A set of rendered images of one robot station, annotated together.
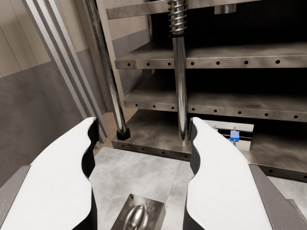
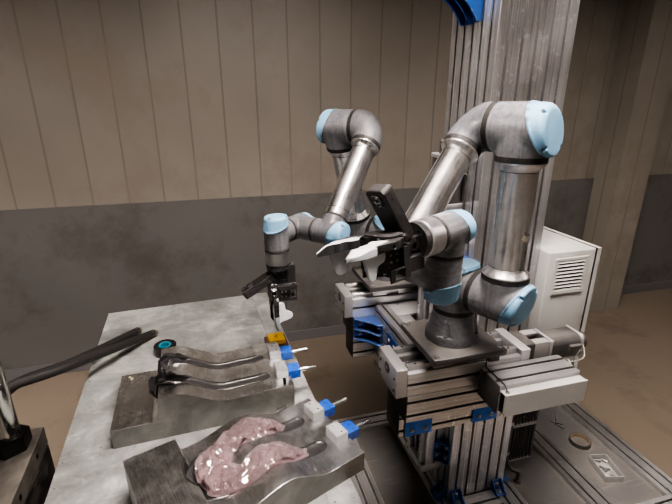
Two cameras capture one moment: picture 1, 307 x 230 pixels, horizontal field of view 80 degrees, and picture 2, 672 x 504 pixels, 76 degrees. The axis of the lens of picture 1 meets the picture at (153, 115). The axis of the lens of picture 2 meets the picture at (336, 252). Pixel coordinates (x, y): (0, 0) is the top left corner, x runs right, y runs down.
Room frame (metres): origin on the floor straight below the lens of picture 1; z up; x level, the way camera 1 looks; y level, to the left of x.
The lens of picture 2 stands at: (0.56, 0.47, 1.68)
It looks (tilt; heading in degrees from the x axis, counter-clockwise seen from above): 19 degrees down; 226
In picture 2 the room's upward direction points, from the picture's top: straight up
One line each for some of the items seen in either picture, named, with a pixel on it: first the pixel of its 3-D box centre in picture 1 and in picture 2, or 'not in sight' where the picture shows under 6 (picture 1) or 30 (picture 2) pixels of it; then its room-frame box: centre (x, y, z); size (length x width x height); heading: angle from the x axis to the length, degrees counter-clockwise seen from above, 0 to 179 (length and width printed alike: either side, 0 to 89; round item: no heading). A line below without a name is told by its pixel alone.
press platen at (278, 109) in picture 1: (220, 84); not in sight; (1.15, -0.48, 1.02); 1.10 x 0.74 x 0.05; 65
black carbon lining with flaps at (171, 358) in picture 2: not in sight; (209, 369); (0.05, -0.60, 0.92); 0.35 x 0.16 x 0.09; 155
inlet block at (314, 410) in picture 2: not in sight; (328, 407); (-0.14, -0.28, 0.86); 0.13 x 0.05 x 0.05; 172
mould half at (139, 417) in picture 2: not in sight; (205, 382); (0.06, -0.62, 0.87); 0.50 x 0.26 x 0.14; 155
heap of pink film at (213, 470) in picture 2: not in sight; (249, 448); (0.13, -0.27, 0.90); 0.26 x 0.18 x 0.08; 172
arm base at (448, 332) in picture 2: not in sight; (452, 319); (-0.47, -0.10, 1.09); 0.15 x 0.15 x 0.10
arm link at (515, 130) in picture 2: not in sight; (511, 219); (-0.46, 0.04, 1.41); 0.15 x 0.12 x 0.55; 87
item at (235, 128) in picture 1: (226, 112); not in sight; (1.01, -0.47, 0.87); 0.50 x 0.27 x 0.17; 155
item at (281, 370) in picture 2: not in sight; (295, 370); (-0.16, -0.45, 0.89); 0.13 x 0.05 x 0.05; 155
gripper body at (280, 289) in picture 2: not in sight; (280, 281); (-0.20, -0.55, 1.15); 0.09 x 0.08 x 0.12; 155
